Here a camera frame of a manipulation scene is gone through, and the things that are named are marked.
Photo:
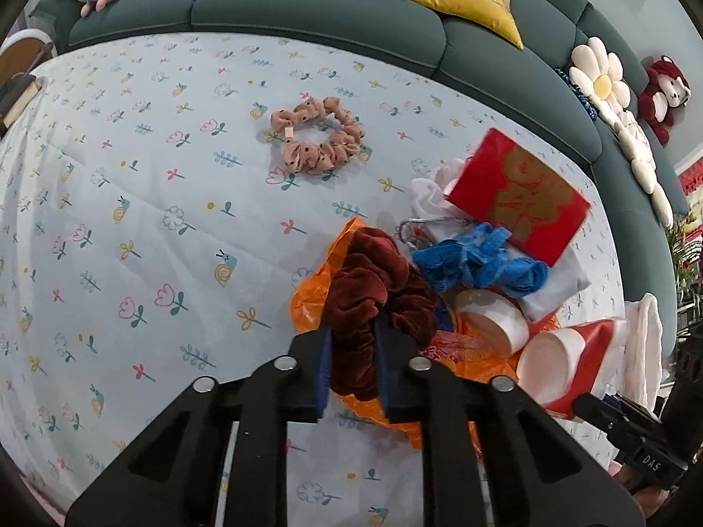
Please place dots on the dark red teddy bear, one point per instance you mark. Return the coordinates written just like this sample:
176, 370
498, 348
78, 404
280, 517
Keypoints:
659, 99

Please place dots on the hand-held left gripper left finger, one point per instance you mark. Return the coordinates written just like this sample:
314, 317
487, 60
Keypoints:
324, 373

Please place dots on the red patterned wall hanging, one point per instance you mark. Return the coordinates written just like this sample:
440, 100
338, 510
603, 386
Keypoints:
692, 186

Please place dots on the white flower cushion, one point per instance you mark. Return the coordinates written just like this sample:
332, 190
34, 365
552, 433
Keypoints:
653, 192
598, 79

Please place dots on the red paper cup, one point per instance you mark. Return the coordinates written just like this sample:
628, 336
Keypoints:
593, 351

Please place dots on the orange plastic bag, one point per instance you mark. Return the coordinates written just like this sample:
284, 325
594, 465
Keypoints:
313, 296

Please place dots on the white paper cup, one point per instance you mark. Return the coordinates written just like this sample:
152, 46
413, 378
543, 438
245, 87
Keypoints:
494, 321

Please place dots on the blue patterned scrunchie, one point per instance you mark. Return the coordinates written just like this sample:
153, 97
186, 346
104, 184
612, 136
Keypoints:
582, 99

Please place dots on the pink polka dot scrunchie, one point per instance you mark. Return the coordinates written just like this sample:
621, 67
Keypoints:
299, 156

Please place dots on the floral light blue tablecloth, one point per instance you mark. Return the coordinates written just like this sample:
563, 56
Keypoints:
137, 203

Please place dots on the clear plastic wrapper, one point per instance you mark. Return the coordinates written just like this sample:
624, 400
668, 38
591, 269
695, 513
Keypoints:
428, 230

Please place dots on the stack of books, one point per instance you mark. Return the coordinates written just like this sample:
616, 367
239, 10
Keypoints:
19, 101

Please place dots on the red and gold envelope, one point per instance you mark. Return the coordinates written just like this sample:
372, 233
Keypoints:
494, 175

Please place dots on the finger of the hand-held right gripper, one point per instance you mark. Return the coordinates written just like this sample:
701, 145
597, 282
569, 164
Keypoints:
596, 414

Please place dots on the white rose shaped cushion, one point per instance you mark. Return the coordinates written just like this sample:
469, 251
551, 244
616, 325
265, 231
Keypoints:
631, 132

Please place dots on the white cloth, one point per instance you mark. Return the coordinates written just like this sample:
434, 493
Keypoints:
642, 340

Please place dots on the blue lace ribbon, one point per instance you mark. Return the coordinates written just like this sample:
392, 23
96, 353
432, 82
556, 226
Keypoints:
478, 263

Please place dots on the person's right hand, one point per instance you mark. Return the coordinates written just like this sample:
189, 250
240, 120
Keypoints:
653, 500

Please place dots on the brown velvet scrunchie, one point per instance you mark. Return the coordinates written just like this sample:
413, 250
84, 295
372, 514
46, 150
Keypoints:
379, 280

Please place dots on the teal sofa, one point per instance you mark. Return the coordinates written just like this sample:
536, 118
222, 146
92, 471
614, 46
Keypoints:
329, 5

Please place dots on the crumpled white tissue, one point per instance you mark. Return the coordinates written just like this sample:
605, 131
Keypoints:
434, 197

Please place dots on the potted green plants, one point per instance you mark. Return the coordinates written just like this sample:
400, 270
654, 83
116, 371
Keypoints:
684, 258

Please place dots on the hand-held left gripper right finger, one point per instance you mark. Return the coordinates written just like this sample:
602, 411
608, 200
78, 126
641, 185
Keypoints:
384, 373

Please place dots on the white rimmed wooden chair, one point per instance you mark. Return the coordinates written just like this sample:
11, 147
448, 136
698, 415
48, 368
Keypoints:
25, 52

